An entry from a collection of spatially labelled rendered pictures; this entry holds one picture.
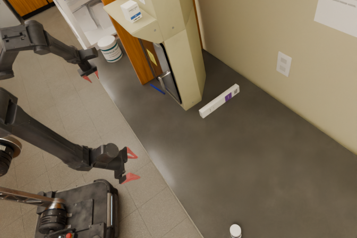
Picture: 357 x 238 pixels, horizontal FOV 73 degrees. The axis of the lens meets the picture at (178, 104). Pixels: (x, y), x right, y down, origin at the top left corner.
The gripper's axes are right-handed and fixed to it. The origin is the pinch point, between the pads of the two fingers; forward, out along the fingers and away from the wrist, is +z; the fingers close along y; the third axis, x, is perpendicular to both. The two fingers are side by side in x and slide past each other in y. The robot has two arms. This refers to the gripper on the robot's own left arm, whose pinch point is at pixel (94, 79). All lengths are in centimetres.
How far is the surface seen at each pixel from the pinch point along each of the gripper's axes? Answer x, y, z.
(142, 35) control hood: -46, 25, -38
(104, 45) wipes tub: 29.6, 17.7, 1.1
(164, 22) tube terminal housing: -46, 35, -38
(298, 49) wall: -77, 76, -17
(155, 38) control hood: -46, 29, -34
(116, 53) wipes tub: 28.5, 22.3, 10.0
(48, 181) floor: 49, -92, 109
